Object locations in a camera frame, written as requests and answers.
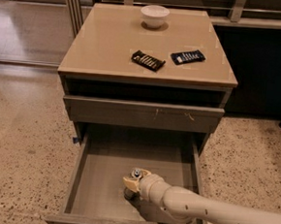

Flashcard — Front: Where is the open grey middle drawer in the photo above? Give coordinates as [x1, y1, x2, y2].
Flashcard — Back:
[45, 138, 206, 224]

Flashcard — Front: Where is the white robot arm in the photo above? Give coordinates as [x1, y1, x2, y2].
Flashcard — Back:
[122, 168, 281, 224]

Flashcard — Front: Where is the closed grey top drawer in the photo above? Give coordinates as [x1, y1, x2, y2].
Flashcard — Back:
[64, 95, 224, 133]

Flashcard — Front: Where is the white ceramic bowl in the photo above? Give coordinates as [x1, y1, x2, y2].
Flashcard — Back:
[140, 5, 170, 29]

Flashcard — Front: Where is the beige drawer cabinet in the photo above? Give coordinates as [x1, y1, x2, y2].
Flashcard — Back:
[58, 4, 237, 150]

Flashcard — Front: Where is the small blue floor object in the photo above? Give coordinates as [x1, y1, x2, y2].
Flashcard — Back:
[72, 137, 79, 144]

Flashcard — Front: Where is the blue silver redbull can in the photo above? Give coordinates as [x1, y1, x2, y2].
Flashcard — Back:
[123, 168, 142, 200]

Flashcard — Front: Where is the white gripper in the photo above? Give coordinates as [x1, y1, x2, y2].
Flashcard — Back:
[122, 168, 171, 203]

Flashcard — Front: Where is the black gold snack packet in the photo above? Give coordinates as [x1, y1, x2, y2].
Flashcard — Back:
[131, 50, 166, 73]

